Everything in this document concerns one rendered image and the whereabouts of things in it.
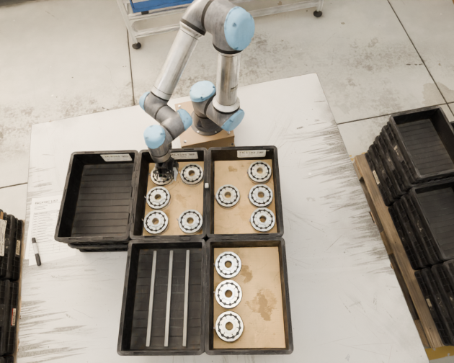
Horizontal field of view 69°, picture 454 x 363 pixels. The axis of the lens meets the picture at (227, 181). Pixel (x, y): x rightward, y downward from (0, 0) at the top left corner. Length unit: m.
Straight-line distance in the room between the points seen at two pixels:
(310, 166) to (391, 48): 1.87
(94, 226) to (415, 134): 1.79
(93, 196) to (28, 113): 1.72
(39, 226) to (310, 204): 1.28
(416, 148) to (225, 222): 1.23
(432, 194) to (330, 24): 1.84
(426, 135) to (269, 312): 1.41
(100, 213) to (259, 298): 0.76
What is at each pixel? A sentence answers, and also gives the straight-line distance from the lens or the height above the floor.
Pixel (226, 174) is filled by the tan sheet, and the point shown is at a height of 0.83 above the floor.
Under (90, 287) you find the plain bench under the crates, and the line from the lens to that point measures 1.63.
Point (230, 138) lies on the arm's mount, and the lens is 1.63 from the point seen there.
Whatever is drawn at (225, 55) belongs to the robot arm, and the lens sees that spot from 1.22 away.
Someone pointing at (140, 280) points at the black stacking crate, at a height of 0.83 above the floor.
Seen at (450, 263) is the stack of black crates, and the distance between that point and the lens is 1.98.
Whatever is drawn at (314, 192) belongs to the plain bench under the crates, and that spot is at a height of 0.70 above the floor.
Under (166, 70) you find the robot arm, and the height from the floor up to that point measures 1.26.
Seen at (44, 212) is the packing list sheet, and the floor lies 0.70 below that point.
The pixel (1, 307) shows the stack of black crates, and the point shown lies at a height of 0.29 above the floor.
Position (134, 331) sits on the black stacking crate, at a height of 0.83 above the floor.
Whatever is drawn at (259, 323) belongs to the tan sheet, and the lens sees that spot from 1.35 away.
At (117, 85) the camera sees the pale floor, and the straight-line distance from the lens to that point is 3.04.
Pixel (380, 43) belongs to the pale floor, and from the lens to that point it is 3.35.
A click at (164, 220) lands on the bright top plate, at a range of 1.42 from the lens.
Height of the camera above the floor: 2.18
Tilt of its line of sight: 66 degrees down
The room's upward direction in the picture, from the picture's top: 6 degrees counter-clockwise
